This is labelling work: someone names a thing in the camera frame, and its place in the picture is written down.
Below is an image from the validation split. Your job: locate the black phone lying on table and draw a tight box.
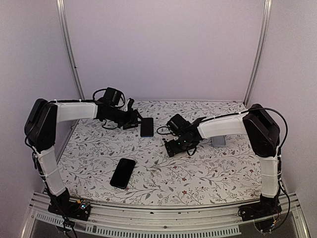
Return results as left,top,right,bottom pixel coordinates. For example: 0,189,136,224
110,158,136,189

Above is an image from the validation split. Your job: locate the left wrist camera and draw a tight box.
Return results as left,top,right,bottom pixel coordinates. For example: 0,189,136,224
126,98,135,111

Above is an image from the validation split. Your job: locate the left arm base with board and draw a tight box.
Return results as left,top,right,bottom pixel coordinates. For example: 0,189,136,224
48,199,91,221

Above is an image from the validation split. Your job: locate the right arm base with board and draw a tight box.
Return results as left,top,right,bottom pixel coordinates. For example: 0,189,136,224
238,196,282,233

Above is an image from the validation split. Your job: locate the front aluminium rail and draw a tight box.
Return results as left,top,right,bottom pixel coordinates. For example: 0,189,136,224
21,192,311,238

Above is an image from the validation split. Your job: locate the left aluminium frame post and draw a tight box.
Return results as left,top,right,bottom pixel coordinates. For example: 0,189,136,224
55,0,87,106

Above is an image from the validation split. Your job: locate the black phone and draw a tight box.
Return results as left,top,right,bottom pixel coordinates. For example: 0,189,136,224
140,118,154,137
110,158,136,189

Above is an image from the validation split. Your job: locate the right aluminium frame post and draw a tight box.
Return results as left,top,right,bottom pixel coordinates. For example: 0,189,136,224
243,0,272,107

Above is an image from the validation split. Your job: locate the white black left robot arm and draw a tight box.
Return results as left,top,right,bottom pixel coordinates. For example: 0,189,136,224
24,87,142,215

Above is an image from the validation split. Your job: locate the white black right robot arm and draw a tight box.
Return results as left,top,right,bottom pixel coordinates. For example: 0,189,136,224
164,104,285,216

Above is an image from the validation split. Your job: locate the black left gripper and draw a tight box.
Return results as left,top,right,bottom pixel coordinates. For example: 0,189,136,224
108,106,146,130

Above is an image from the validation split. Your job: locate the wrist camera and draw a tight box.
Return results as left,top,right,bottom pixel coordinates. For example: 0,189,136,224
166,114,190,135
126,98,135,111

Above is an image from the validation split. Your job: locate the aluminium frame post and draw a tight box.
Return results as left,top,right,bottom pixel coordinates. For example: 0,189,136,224
55,0,87,106
243,0,272,107

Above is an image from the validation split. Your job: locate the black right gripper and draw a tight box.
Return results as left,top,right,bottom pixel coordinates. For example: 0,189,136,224
165,136,197,158

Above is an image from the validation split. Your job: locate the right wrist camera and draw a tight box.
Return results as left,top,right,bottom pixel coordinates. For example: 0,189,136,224
166,114,190,135

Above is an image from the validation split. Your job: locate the light blue phone case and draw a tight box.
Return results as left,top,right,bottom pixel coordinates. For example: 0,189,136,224
211,136,226,147

